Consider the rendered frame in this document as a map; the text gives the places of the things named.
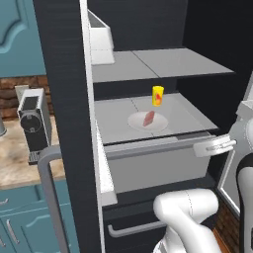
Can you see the teal wall cupboard door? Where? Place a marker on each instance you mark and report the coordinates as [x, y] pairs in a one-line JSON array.
[[16, 36]]

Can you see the teal base cupboard door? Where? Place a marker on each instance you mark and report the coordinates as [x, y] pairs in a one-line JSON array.
[[36, 234], [1, 230]]

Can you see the white door bin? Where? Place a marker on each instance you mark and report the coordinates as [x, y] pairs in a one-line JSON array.
[[100, 39], [106, 178]]

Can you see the grey round object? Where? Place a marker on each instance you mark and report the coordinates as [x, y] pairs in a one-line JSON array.
[[2, 126]]

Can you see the teal drawer front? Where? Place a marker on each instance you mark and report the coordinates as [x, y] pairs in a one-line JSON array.
[[23, 201]]

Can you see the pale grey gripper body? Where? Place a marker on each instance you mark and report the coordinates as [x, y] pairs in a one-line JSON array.
[[214, 146]]

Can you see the grey coffee machine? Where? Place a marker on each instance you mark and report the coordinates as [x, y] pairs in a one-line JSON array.
[[34, 125]]

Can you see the black fridge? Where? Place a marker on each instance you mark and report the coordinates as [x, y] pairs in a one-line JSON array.
[[210, 29]]

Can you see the white plate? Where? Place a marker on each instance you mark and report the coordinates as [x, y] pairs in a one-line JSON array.
[[158, 123]]

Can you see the black fridge door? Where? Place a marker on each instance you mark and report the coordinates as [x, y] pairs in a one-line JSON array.
[[66, 82]]

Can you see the red raw steak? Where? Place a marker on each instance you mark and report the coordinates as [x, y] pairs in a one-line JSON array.
[[149, 118]]

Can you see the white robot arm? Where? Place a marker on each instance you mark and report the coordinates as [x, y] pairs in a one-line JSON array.
[[184, 210]]

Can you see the grey fridge crisper drawer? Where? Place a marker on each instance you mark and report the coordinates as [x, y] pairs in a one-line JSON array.
[[154, 168]]

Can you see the grey fridge shelf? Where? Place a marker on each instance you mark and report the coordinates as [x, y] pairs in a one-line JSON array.
[[184, 115], [171, 62]]

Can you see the black freezer drawer front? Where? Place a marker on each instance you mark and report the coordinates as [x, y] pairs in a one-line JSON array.
[[131, 214]]

